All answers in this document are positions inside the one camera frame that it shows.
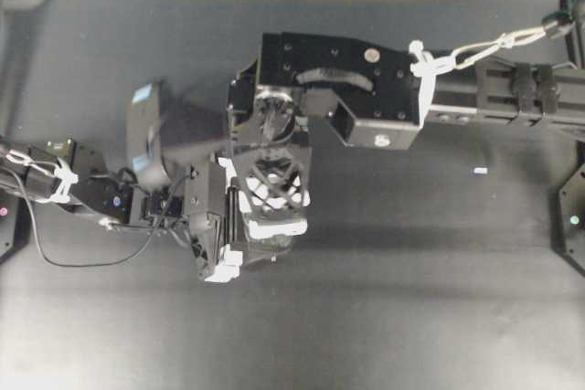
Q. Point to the clear plastic bottle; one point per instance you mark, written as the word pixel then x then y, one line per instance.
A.
pixel 265 249

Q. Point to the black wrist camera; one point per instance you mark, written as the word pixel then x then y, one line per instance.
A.
pixel 165 134
pixel 361 119

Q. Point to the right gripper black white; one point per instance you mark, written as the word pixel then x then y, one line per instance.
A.
pixel 262 119

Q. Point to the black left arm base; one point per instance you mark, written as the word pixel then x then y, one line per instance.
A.
pixel 10 223

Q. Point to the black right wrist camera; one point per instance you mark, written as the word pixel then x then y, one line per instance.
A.
pixel 361 119

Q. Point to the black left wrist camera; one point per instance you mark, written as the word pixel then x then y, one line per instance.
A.
pixel 165 134

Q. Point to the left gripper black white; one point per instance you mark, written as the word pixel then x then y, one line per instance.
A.
pixel 210 210

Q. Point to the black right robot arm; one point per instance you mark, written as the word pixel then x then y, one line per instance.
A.
pixel 494 90

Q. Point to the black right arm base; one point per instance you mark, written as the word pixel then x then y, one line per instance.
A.
pixel 570 221

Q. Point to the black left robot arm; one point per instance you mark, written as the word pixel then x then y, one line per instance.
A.
pixel 75 178

